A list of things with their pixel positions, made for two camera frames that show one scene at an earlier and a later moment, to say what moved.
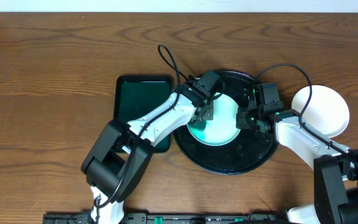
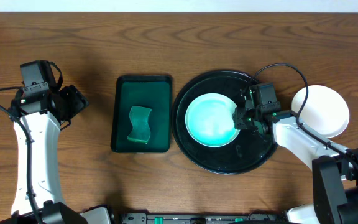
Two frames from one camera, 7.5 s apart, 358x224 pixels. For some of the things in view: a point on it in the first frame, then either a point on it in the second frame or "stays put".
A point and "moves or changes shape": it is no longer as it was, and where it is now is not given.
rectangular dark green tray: [135, 96] stays put
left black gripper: [204, 112] -> [74, 101]
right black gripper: [241, 122] stays put
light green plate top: [222, 130] stays put
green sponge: [198, 124] moves or changes shape
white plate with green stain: [327, 111] stays put
